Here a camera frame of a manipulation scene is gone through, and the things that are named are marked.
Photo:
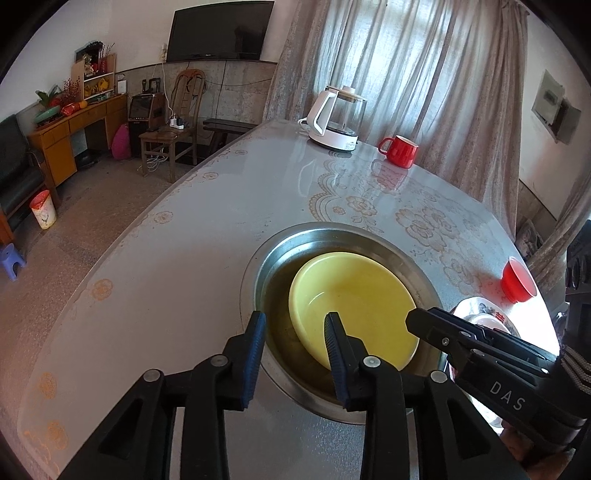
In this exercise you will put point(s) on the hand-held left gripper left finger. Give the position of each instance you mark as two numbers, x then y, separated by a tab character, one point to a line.
251	364

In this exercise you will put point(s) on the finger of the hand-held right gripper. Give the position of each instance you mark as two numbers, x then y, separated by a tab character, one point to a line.
512	345
434	330

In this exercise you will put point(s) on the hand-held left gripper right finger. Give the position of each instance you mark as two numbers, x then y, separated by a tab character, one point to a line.
337	364

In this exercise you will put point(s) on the white plate with red print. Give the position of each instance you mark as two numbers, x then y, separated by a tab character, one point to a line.
480	314

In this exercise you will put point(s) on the yellow bowl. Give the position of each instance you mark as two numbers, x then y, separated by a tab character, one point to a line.
360	295

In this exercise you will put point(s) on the stainless steel bowl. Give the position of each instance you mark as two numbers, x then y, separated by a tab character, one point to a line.
272	286

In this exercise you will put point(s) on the person's right hand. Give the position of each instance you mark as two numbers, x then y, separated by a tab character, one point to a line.
526	445

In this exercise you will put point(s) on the small red cup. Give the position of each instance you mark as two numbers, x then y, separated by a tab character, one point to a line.
517	281

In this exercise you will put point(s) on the patterned cushion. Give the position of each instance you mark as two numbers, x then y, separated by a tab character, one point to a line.
528	237

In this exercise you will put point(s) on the beige curtain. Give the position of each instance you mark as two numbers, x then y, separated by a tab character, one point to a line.
392	55
561	221

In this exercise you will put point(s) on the red mug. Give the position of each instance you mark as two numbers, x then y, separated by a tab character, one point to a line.
401	152

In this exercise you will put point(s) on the white glass kettle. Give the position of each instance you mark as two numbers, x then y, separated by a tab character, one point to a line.
341	138

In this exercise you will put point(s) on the dark wooden bench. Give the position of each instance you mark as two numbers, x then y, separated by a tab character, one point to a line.
226	124

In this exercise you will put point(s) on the wooden chair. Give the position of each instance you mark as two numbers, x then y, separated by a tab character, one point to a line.
159	136

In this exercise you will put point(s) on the white power strip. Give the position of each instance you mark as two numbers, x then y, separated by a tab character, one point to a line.
178	123

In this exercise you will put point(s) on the pink bag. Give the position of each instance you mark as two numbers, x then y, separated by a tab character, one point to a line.
121	143

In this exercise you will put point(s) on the white and red trash bin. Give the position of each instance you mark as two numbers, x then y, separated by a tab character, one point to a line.
44	212

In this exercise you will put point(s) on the blue plastic stool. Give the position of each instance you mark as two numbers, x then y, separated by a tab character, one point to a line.
11	258

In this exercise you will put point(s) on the black speaker box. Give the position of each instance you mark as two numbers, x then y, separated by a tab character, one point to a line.
138	108

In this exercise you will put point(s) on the orange wooden desk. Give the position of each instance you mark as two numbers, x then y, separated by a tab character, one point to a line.
55	134

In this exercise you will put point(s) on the black leather sofa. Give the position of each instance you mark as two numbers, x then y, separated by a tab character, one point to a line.
14	175

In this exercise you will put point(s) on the white box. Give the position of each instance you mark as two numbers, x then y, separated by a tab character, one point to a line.
121	87

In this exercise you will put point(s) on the red wrapped item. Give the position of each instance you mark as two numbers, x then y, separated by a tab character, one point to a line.
71	109

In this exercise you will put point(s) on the green fruit tray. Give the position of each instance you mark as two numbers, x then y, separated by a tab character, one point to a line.
46	114

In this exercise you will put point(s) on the wooden shrine cabinet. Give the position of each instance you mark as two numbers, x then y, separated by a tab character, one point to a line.
78	74

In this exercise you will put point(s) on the grey wall electrical box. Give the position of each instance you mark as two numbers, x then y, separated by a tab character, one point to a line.
551	101

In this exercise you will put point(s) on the black wall television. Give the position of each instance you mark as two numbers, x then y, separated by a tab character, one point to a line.
217	32

